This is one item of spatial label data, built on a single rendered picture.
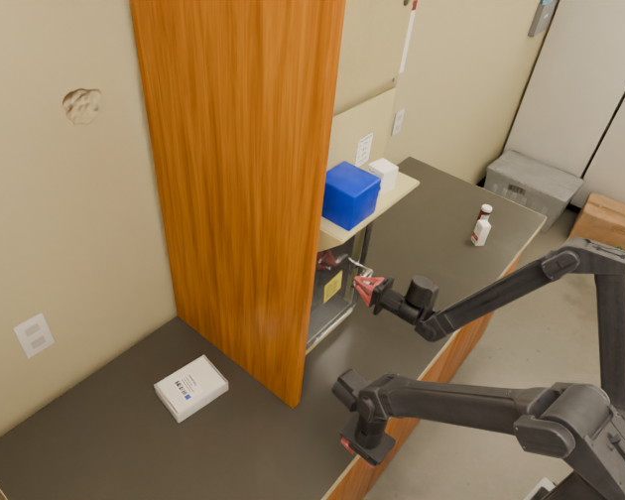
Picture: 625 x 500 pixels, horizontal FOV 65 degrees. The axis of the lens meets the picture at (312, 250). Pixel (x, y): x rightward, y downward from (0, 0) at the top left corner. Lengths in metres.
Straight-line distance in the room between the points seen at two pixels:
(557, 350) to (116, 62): 2.70
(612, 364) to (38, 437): 1.34
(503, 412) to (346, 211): 0.49
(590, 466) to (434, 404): 0.25
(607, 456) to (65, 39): 1.09
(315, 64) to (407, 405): 0.57
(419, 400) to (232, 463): 0.62
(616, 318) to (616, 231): 2.79
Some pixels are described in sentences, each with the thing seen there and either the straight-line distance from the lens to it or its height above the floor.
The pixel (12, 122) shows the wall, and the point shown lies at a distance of 1.11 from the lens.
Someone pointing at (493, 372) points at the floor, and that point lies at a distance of 2.90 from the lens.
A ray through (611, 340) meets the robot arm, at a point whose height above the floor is 1.41.
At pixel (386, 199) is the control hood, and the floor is 1.51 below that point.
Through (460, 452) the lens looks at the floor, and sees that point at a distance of 2.57.
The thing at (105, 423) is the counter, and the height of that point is 0.94.
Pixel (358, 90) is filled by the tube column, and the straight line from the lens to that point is 1.06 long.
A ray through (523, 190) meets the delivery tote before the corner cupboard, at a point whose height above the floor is 0.26.
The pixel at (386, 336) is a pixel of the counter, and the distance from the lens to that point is 1.60.
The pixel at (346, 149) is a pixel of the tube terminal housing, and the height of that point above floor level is 1.62.
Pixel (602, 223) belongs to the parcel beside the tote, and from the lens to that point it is 3.90.
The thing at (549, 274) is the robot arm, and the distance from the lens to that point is 1.11.
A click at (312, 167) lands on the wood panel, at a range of 0.86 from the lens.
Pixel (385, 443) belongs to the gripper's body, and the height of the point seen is 1.19.
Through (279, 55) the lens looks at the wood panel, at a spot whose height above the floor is 1.87.
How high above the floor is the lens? 2.15
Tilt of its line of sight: 41 degrees down
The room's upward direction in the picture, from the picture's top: 6 degrees clockwise
